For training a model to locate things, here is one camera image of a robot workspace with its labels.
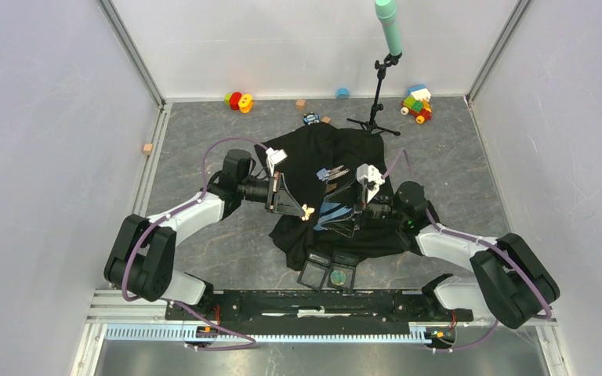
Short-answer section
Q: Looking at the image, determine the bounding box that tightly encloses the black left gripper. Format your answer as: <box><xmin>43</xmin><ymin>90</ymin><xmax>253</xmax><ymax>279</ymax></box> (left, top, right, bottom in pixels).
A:
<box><xmin>238</xmin><ymin>172</ymin><xmax>305</xmax><ymax>218</ymax></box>

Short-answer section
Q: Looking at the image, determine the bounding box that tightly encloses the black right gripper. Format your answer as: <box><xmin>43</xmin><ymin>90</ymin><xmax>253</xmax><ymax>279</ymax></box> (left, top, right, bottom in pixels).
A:
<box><xmin>321</xmin><ymin>172</ymin><xmax>406</xmax><ymax>238</ymax></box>

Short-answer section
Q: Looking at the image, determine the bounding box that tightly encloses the black printed t-shirt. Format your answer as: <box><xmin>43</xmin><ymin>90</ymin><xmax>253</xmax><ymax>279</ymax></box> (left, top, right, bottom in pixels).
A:
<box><xmin>255</xmin><ymin>123</ymin><xmax>427</xmax><ymax>271</ymax></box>

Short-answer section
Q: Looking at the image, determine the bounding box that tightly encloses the round green brooch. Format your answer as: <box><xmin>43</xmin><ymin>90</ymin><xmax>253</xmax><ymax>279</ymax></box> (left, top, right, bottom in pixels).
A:
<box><xmin>329</xmin><ymin>269</ymin><xmax>347</xmax><ymax>286</ymax></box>

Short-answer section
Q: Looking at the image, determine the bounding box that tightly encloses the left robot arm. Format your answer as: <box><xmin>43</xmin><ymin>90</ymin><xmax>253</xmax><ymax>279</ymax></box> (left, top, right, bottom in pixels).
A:
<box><xmin>103</xmin><ymin>149</ymin><xmax>315</xmax><ymax>320</ymax></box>

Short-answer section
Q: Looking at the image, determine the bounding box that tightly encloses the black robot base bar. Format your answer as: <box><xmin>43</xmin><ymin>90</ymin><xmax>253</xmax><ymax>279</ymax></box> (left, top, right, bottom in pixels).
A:
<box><xmin>195</xmin><ymin>289</ymin><xmax>473</xmax><ymax>335</ymax></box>

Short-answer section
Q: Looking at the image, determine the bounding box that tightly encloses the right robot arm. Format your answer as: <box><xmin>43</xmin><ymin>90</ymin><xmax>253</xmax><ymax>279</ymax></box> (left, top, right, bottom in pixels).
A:
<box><xmin>317</xmin><ymin>181</ymin><xmax>560</xmax><ymax>329</ymax></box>

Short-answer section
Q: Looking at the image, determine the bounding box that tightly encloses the black microphone tripod stand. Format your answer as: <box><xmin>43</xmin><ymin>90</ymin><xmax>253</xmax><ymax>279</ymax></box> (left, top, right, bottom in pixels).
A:
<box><xmin>346</xmin><ymin>53</ymin><xmax>402</xmax><ymax>136</ymax></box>

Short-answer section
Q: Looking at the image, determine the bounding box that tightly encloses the red yellow green stacking toy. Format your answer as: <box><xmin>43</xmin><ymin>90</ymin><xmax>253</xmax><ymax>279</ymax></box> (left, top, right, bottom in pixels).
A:
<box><xmin>223</xmin><ymin>92</ymin><xmax>255</xmax><ymax>114</ymax></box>

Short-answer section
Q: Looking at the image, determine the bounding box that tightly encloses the blue arch block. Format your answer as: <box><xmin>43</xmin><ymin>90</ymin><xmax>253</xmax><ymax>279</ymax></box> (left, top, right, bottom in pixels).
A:
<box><xmin>335</xmin><ymin>87</ymin><xmax>350</xmax><ymax>99</ymax></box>

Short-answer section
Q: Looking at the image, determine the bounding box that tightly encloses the colourful toy block train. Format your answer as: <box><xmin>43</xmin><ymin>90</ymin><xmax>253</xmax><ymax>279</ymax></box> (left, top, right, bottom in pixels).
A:
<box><xmin>400</xmin><ymin>85</ymin><xmax>432</xmax><ymax>125</ymax></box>

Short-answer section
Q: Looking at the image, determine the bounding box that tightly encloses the mint green microphone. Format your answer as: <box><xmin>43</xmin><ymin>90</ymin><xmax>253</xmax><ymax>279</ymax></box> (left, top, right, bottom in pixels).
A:
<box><xmin>374</xmin><ymin>0</ymin><xmax>403</xmax><ymax>56</ymax></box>

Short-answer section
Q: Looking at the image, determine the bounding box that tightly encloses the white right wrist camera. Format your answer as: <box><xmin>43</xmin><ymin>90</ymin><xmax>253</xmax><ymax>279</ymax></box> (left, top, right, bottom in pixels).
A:
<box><xmin>356</xmin><ymin>164</ymin><xmax>385</xmax><ymax>205</ymax></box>

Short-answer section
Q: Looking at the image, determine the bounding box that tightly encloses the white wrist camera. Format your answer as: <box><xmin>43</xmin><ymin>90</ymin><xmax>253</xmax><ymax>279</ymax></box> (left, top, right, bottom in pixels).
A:
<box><xmin>265</xmin><ymin>148</ymin><xmax>288</xmax><ymax>177</ymax></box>
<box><xmin>356</xmin><ymin>164</ymin><xmax>385</xmax><ymax>205</ymax></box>

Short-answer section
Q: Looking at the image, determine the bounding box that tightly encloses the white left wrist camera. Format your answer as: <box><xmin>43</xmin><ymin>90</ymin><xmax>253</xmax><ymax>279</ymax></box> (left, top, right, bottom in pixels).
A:
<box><xmin>265</xmin><ymin>148</ymin><xmax>288</xmax><ymax>177</ymax></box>

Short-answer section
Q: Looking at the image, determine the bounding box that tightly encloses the wooden cube on rail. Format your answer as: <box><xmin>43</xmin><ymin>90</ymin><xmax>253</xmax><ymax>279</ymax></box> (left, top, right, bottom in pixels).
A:
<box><xmin>142</xmin><ymin>143</ymin><xmax>154</xmax><ymax>156</ymax></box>

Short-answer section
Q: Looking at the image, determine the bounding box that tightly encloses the white toothed cable rail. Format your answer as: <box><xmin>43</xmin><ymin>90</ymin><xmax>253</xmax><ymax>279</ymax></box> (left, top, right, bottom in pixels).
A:
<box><xmin>104</xmin><ymin>322</ymin><xmax>431</xmax><ymax>345</ymax></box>

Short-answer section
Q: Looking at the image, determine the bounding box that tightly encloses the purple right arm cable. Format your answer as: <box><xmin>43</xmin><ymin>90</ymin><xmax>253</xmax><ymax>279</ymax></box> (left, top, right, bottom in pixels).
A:
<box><xmin>381</xmin><ymin>147</ymin><xmax>553</xmax><ymax>354</ymax></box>

